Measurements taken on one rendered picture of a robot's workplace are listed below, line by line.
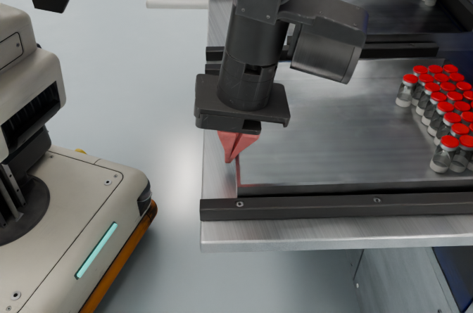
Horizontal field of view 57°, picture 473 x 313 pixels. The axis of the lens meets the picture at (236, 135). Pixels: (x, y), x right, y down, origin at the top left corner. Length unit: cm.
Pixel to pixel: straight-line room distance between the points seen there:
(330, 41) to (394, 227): 23
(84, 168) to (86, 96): 87
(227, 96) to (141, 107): 170
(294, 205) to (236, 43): 19
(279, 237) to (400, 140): 23
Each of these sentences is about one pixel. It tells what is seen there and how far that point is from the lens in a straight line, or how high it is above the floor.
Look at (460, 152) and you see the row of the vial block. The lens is 59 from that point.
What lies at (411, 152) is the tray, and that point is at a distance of 62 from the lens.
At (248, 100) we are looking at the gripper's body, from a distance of 44.
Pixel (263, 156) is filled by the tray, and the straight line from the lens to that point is 57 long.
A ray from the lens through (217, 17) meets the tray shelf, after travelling 90.
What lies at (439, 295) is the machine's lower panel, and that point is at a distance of 89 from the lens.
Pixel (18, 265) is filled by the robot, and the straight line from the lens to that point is 130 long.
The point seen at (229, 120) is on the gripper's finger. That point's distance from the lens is 45.
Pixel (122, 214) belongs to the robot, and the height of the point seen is 25.
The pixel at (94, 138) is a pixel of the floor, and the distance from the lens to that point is 202.
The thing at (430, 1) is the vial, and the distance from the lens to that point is 102.
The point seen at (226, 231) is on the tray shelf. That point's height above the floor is 88.
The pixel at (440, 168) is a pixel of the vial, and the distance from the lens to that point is 59.
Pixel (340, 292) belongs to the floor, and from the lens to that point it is 149.
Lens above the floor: 127
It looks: 41 degrees down
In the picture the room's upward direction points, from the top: straight up
